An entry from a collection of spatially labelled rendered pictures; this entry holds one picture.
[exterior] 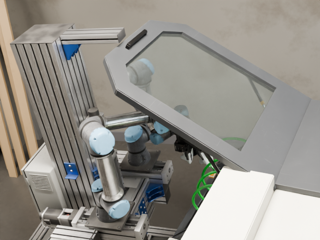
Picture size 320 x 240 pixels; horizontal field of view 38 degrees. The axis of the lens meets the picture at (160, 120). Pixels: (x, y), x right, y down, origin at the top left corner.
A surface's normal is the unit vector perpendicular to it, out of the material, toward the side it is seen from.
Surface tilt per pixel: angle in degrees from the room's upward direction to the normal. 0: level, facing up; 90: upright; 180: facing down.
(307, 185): 0
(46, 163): 0
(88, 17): 90
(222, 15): 90
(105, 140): 83
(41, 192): 90
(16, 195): 0
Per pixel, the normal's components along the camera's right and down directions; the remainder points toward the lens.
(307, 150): -0.15, -0.83
